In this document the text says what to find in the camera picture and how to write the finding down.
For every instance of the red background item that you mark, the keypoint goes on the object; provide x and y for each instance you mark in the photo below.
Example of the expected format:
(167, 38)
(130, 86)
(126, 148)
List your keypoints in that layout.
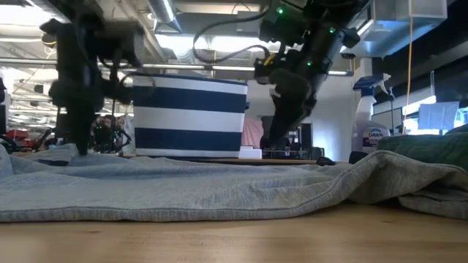
(16, 134)

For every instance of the white cardboard box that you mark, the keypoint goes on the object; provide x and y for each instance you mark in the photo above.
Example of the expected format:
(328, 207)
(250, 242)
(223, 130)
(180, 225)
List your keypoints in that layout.
(250, 152)

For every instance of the dark green garment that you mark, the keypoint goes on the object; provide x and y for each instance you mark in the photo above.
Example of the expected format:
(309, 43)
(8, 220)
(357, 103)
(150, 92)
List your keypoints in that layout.
(431, 146)

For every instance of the white patterned board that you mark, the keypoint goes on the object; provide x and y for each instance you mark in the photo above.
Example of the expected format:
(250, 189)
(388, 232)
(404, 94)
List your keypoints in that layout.
(128, 135)

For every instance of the rectangular ceiling duct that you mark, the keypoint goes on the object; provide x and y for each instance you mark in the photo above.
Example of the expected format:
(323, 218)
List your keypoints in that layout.
(395, 33)

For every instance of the navy white striped fabric bin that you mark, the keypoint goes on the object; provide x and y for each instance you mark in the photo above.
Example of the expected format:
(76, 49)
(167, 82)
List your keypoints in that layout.
(190, 98)

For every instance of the person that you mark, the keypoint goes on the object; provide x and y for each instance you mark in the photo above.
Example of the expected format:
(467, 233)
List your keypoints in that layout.
(106, 133)

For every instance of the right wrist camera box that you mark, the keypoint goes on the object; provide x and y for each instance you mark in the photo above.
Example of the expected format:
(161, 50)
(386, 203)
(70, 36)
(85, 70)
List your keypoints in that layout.
(263, 69)

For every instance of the pink cloth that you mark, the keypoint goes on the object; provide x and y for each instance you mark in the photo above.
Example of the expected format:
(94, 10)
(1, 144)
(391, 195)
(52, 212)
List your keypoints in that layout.
(252, 131)

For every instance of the black garment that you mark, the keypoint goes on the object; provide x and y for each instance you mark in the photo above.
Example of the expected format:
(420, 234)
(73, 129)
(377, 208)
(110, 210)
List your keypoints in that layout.
(358, 157)

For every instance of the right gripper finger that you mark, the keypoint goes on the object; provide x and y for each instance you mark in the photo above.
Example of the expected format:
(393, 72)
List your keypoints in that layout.
(289, 120)

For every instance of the grey brown garment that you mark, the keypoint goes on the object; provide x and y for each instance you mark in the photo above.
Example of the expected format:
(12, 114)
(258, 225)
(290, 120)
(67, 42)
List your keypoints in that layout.
(183, 190)

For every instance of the white paper sheet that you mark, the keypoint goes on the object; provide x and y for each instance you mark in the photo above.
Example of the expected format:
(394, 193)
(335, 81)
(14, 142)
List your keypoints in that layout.
(438, 115)

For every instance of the clear spray bottle blue trigger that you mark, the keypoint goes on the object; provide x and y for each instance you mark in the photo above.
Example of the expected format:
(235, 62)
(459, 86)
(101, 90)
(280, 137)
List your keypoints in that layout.
(367, 135)

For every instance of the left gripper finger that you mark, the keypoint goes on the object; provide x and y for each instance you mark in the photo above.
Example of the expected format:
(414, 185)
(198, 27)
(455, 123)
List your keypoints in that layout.
(81, 131)

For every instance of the grey ceiling box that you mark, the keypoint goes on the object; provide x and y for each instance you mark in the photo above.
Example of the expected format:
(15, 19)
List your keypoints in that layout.
(248, 16)

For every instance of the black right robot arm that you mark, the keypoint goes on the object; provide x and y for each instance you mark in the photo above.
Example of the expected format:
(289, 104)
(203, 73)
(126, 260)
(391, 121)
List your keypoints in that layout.
(318, 22)

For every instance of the silver round duct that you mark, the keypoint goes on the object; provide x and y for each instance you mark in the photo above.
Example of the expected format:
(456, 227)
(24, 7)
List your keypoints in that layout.
(164, 11)

